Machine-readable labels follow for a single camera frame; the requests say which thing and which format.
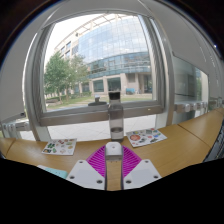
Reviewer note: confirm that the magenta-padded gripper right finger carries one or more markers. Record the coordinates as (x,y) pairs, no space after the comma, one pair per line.
(140,173)

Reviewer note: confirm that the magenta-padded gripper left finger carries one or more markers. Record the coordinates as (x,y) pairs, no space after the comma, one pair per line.
(88,175)

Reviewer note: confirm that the sticker sheet with green stickers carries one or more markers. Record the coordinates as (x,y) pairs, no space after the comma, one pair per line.
(60,146)

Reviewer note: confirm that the clear water bottle black cap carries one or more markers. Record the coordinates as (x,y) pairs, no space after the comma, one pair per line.
(116,116)

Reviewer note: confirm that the white window frame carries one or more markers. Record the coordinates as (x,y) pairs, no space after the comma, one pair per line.
(83,117)

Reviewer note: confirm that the black metal chairs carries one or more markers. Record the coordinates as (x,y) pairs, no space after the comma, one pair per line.
(216,146)

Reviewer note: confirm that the sticker sheet with red stickers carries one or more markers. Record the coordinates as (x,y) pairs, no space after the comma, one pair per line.
(146,137)

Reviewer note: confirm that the small white charger block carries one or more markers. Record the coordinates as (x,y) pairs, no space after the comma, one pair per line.
(114,149)

